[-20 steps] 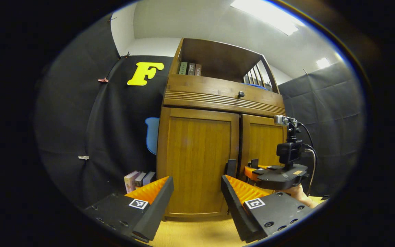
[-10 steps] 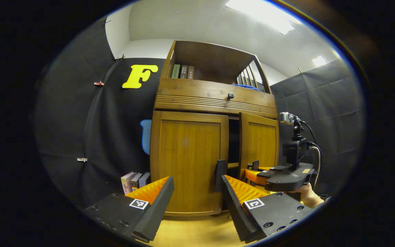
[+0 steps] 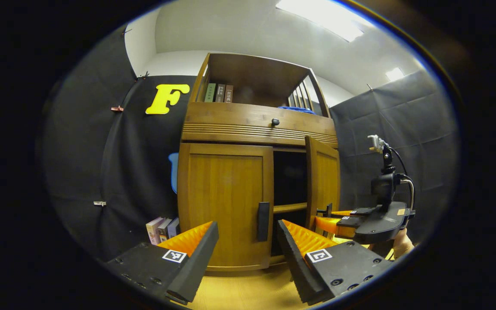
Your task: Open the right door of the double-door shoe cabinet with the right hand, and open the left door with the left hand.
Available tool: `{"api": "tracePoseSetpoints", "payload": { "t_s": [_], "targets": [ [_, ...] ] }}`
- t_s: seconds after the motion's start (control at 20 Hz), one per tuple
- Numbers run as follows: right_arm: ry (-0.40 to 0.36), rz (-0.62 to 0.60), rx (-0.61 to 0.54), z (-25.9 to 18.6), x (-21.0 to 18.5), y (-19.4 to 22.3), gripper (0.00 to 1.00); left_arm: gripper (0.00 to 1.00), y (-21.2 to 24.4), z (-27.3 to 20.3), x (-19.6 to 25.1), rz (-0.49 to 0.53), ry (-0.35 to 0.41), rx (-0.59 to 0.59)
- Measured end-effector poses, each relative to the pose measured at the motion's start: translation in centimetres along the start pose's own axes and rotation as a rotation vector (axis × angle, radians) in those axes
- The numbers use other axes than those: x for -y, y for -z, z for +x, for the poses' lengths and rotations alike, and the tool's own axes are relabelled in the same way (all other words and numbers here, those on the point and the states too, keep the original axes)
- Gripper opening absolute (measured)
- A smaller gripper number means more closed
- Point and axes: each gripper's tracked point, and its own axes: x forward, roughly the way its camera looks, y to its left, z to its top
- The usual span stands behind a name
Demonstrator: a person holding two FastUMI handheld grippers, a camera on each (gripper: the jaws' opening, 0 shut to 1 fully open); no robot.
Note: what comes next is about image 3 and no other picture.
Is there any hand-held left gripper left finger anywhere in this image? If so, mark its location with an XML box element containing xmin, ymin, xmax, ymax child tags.
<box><xmin>105</xmin><ymin>221</ymin><xmax>220</xmax><ymax>305</ymax></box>

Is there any pale blue book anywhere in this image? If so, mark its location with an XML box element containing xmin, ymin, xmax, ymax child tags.
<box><xmin>167</xmin><ymin>217</ymin><xmax>181</xmax><ymax>239</ymax></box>

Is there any wooden cabinet door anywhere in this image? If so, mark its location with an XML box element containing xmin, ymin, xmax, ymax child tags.
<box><xmin>178</xmin><ymin>143</ymin><xmax>274</xmax><ymax>271</ymax></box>
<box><xmin>305</xmin><ymin>136</ymin><xmax>341</xmax><ymax>235</ymax></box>

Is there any blue cloth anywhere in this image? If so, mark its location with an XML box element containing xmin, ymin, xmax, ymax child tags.
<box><xmin>277</xmin><ymin>106</ymin><xmax>316</xmax><ymax>115</ymax></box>

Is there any wooden double-door shoe cabinet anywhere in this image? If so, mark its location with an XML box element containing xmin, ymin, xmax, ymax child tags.
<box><xmin>177</xmin><ymin>53</ymin><xmax>342</xmax><ymax>273</ymax></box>

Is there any dark patterned book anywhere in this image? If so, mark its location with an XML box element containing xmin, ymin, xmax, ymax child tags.
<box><xmin>158</xmin><ymin>218</ymin><xmax>173</xmax><ymax>243</ymax></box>

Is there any wooden cabinet drawer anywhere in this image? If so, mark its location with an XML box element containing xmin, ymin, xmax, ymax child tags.
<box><xmin>181</xmin><ymin>102</ymin><xmax>338</xmax><ymax>149</ymax></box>

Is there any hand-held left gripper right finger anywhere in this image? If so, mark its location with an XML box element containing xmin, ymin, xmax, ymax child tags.
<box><xmin>277</xmin><ymin>219</ymin><xmax>396</xmax><ymax>306</ymax></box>

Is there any pink book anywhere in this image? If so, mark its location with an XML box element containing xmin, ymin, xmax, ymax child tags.
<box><xmin>146</xmin><ymin>217</ymin><xmax>165</xmax><ymax>245</ymax></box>

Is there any black cable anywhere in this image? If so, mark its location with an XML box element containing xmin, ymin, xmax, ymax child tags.
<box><xmin>388</xmin><ymin>146</ymin><xmax>409</xmax><ymax>177</ymax></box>

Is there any large ceiling light panel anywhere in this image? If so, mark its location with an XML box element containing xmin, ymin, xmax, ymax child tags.
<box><xmin>275</xmin><ymin>0</ymin><xmax>375</xmax><ymax>43</ymax></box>

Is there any wooden inner shelf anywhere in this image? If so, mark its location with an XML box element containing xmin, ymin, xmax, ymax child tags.
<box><xmin>273</xmin><ymin>202</ymin><xmax>308</xmax><ymax>214</ymax></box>

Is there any grey cable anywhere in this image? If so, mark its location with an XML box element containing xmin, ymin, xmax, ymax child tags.
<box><xmin>399</xmin><ymin>178</ymin><xmax>416</xmax><ymax>211</ymax></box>

